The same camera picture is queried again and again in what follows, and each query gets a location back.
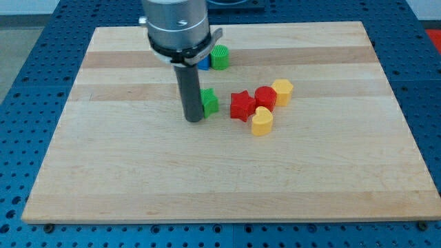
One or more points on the green cylinder block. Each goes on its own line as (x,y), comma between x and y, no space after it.
(219,57)

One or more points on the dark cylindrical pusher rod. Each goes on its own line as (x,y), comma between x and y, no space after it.
(190,92)

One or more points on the red star block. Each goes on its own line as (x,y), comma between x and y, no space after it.
(242,105)

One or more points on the yellow hexagon block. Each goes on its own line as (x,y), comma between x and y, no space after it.
(284,89)

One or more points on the yellow heart block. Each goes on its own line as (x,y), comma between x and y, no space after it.
(262,121)

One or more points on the green star block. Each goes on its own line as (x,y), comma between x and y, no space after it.
(210,102)

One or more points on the blue block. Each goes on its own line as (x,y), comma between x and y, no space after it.
(205,63)

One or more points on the red cylinder block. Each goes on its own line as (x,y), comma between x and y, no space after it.
(265,96)

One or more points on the wooden board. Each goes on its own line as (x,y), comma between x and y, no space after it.
(340,151)

